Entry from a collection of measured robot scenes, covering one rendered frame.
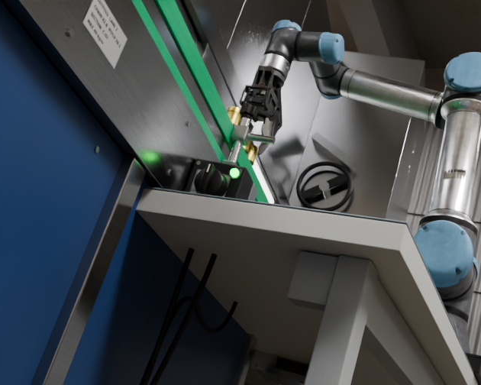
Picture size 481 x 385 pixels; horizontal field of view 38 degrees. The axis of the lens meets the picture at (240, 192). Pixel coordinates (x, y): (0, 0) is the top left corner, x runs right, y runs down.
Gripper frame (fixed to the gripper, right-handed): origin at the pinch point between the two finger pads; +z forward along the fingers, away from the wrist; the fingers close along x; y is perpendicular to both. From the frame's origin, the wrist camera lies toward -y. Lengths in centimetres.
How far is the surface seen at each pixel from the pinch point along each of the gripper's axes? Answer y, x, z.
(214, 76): 9.6, -11.0, -14.0
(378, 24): -193, -40, -188
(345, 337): 66, 50, 53
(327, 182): -92, -9, -35
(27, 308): 82, 21, 61
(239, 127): 47, 19, 19
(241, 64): -9.7, -15.8, -30.6
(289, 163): -82, -23, -37
